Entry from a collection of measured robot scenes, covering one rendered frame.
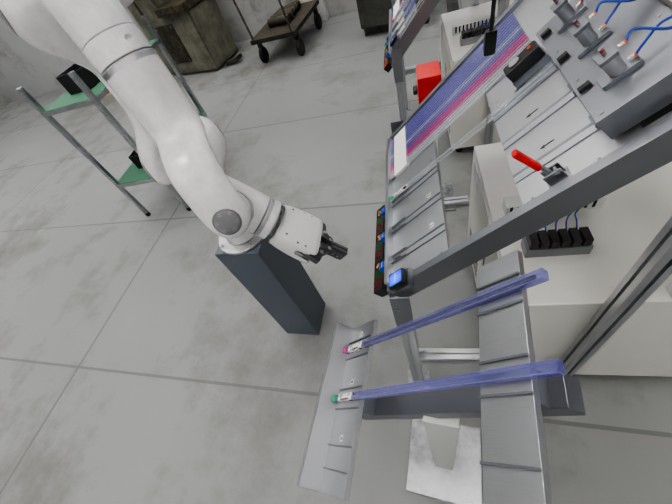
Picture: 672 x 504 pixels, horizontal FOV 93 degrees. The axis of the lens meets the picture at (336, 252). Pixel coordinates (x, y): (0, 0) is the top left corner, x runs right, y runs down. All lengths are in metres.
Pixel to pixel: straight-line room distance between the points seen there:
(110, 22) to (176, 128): 0.15
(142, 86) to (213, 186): 0.18
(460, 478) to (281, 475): 0.69
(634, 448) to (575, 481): 0.23
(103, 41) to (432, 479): 1.48
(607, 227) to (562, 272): 0.21
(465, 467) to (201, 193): 1.27
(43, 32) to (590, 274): 1.27
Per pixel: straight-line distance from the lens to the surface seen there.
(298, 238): 0.65
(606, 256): 1.12
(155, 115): 0.62
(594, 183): 0.67
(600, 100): 0.67
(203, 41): 5.37
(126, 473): 2.02
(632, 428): 1.62
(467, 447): 1.47
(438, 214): 0.86
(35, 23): 0.81
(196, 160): 0.56
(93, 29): 0.64
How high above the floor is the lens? 1.47
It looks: 49 degrees down
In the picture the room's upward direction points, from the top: 24 degrees counter-clockwise
